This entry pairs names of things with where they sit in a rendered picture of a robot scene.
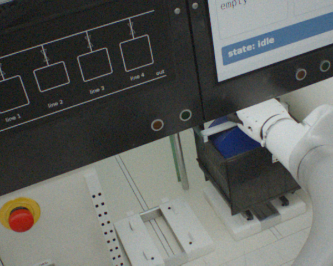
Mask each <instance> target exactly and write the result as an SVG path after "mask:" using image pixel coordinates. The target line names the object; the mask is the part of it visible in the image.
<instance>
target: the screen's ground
mask: <svg viewBox="0 0 333 266"><path fill-rule="evenodd" d="M208 2H209V11H210V20H211V28H212V34H213V43H214V53H215V58H216V66H217V71H218V81H219V82H220V81H223V80H226V79H230V78H231V77H234V76H236V75H239V74H242V73H246V72H249V71H252V70H254V69H257V68H261V67H264V66H267V65H270V64H272V63H276V62H279V61H282V60H285V59H288V58H291V57H294V56H296V55H299V54H303V53H305V52H308V51H310V50H313V49H316V48H319V47H322V46H325V45H328V44H331V43H333V30H331V31H328V32H325V33H322V34H319V35H316V36H313V37H310V38H306V39H303V40H300V41H298V42H295V43H292V44H289V45H286V46H283V47H280V48H276V49H273V50H270V51H268V52H264V53H261V54H258V55H255V56H252V57H249V58H246V59H242V60H239V61H237V62H234V63H231V64H229V65H226V66H223V60H222V54H221V47H224V46H226V45H229V44H233V43H236V42H239V41H242V40H245V39H249V38H252V37H255V36H257V35H261V34H264V33H268V32H271V31H274V30H277V29H280V28H283V27H286V26H289V25H292V24H296V23H299V22H302V21H305V20H308V19H311V18H314V17H317V16H320V15H323V14H326V13H330V12H333V4H332V5H330V6H327V7H324V8H320V9H317V10H315V11H311V12H308V13H305V14H302V15H299V16H296V17H294V3H293V0H287V14H288V19H285V20H282V21H279V22H277V23H276V22H275V23H274V24H271V25H266V26H264V27H261V28H258V29H254V30H251V31H249V32H245V33H241V34H238V35H235V36H233V37H229V38H226V39H222V40H220V35H219V25H218V21H217V15H216V5H215V0H208Z"/></svg>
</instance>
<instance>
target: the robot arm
mask: <svg viewBox="0 0 333 266"><path fill-rule="evenodd" d="M227 117H228V121H231V122H235V123H237V125H238V127H239V128H240V129H242V130H243V131H244V132H245V133H246V134H247V135H248V136H250V137H251V138H252V139H254V140H255V141H258V142H260V143H261V145H262V147H266V148H267V149H268V150H269V151H270V152H271V153H272V154H273V155H274V156H275V157H276V158H277V159H278V160H279V161H280V162H281V163H282V164H283V165H284V166H285V167H286V168H287V170H288V171H289V172H290V173H291V175H292V177H293V178H294V180H296V182H297V183H298V184H299V185H300V186H301V188H302V189H303V190H304V191H305V192H306V193H307V195H308V196H309V197H310V198H311V202H312V211H313V218H312V227H311V229H310V233H309V236H308V238H307V240H306V242H305V244H304V246H303V247H302V249H301V251H300V252H299V253H298V255H297V257H296V258H295V260H294V261H293V263H292V265H291V266H333V106H331V105H321V106H319V107H318V108H316V109H315V110H313V111H312V112H311V113H310V114H309V115H308V116H307V117H306V118H305V119H304V120H303V121H302V122H301V123H299V124H298V123H297V122H296V121H295V120H293V119H292V118H291V117H290V116H289V114H288V113H287V111H286V110H285V109H284V107H283V106H282V105H281V104H280V98H274V99H270V100H267V101H265V102H262V103H259V104H256V105H254V106H252V107H249V108H246V109H244V110H240V111H237V112H234V113H232V114H229V115H227Z"/></svg>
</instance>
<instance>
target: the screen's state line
mask: <svg viewBox="0 0 333 266"><path fill-rule="evenodd" d="M331 30H333V12H330V13H326V14H323V15H320V16H317V17H314V18H311V19H308V20H305V21H302V22H299V23H296V24H292V25H289V26H286V27H283V28H280V29H277V30H274V31H271V32H268V33H264V34H261V35H257V36H255V37H252V38H249V39H245V40H242V41H239V42H236V43H233V44H229V45H226V46H224V47H221V54H222V60H223V66H226V65H229V64H231V63H234V62H237V61H239V60H242V59H246V58H249V57H252V56H255V55H258V54H261V53H264V52H268V51H270V50H273V49H276V48H280V47H283V46H286V45H289V44H292V43H295V42H298V41H300V40H303V39H306V38H310V37H313V36H316V35H319V34H322V33H325V32H328V31H331Z"/></svg>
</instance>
